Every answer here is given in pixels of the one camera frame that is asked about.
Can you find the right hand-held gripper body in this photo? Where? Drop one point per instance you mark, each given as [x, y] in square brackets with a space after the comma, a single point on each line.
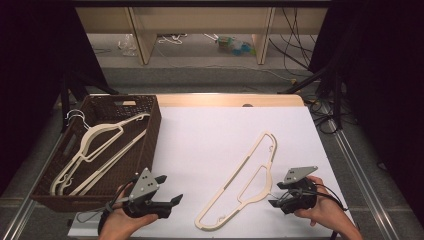
[300, 196]

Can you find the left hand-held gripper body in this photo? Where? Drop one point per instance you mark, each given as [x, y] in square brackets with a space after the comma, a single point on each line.
[143, 186]

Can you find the cream plastic clothes hanger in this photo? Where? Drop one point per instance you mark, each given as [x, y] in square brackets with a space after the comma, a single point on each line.
[100, 128]
[111, 162]
[263, 146]

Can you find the brown woven basket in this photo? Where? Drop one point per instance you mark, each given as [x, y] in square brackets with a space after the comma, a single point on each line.
[110, 156]

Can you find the person's right hand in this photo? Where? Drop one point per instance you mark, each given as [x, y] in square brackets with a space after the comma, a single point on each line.
[325, 210]

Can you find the person's left hand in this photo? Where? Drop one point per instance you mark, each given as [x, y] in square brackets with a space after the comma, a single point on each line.
[120, 223]

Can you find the white table sheet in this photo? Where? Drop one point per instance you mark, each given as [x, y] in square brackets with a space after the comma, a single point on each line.
[206, 133]

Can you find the light wooden table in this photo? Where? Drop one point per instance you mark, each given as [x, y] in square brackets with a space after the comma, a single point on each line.
[230, 100]

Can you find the black tripod stand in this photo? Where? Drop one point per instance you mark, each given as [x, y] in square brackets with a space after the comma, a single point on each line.
[328, 86]
[71, 90]

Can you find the clear plastic bag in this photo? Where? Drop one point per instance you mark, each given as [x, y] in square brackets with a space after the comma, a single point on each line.
[127, 45]

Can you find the black curtain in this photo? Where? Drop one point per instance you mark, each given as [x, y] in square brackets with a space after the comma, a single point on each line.
[383, 83]
[33, 83]

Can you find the colourful plastic packets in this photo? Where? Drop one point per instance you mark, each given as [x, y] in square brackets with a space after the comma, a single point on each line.
[235, 46]

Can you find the beige wooden shelf unit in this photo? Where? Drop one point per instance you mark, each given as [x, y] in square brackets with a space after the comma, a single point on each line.
[200, 18]

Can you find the metal floor rail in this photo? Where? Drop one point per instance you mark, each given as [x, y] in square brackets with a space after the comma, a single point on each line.
[360, 173]
[20, 213]

